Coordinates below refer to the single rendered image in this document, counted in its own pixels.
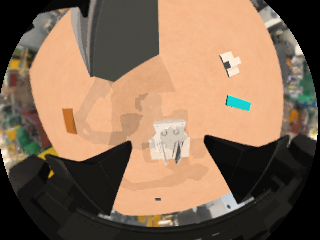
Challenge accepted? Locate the orange rectangular plate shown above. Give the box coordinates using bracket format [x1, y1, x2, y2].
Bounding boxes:
[61, 108, 77, 135]

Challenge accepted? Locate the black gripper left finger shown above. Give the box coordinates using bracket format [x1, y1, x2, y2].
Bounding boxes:
[44, 140, 133, 216]

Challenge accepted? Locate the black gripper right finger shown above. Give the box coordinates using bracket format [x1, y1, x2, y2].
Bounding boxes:
[204, 135, 291, 204]

